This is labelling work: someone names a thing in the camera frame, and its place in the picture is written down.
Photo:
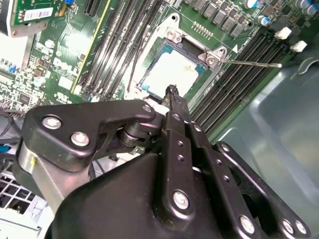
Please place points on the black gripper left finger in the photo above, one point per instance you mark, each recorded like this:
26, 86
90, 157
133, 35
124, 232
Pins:
74, 119

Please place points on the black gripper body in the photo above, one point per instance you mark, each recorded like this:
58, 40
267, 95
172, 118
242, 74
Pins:
112, 199

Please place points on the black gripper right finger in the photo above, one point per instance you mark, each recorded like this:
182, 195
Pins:
224, 189

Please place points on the metal socket locking lever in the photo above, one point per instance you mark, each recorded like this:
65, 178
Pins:
132, 67
249, 63

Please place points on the silver CPU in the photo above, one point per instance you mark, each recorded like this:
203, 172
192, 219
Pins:
172, 72

